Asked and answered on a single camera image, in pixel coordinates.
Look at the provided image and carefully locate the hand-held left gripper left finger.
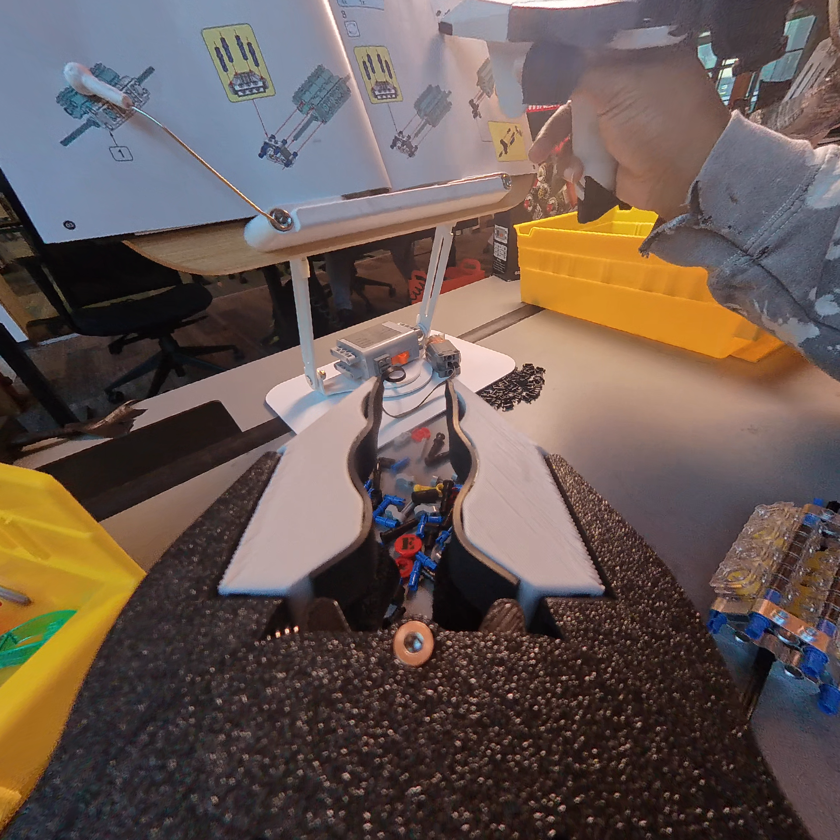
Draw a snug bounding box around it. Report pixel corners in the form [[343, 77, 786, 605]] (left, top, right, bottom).
[[217, 378, 395, 618]]

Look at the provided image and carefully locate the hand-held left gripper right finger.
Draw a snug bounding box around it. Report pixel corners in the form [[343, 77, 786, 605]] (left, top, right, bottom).
[[434, 378, 607, 624]]

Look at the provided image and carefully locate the yellow plastic bin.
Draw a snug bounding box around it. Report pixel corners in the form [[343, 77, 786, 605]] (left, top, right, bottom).
[[0, 462, 145, 828], [515, 204, 788, 362]]

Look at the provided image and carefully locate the transparent brick engine model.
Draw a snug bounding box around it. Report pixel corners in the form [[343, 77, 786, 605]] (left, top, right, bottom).
[[709, 499, 840, 716]]

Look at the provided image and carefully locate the person's right forearm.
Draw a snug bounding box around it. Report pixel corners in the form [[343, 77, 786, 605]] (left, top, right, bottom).
[[641, 112, 840, 382]]

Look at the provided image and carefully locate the grey desk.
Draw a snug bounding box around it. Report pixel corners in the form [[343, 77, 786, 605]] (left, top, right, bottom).
[[0, 269, 840, 840]]

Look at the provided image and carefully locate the pile of mixed brick parts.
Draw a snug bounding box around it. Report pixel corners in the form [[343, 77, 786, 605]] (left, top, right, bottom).
[[361, 420, 460, 618]]

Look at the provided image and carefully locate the colourful printed box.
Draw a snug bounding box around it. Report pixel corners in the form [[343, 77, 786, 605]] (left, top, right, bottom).
[[525, 132, 585, 224]]

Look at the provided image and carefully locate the heap of black pins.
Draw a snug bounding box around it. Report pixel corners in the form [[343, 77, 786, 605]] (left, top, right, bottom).
[[476, 364, 547, 414]]

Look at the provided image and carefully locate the grey battery box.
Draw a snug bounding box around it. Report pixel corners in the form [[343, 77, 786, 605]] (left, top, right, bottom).
[[331, 322, 424, 384]]

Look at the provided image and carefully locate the small grey motor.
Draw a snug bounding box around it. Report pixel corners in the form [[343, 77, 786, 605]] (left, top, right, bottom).
[[420, 332, 463, 382]]

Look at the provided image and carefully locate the dark cardboard box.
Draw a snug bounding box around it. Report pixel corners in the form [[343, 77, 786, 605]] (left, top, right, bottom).
[[493, 210, 526, 283]]

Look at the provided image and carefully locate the white book stand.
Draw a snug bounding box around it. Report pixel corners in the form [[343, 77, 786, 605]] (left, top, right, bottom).
[[59, 59, 539, 437]]

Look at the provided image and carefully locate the black office chair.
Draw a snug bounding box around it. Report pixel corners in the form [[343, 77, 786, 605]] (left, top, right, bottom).
[[20, 237, 244, 395]]

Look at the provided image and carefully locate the green plastic part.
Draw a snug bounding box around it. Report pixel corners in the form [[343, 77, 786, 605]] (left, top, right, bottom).
[[0, 607, 77, 670]]

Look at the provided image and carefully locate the instruction booklet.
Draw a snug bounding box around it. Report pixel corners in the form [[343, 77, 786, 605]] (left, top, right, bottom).
[[0, 0, 539, 244]]

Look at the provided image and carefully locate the black cable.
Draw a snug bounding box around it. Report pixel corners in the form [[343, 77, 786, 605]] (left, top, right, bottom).
[[374, 368, 434, 421]]

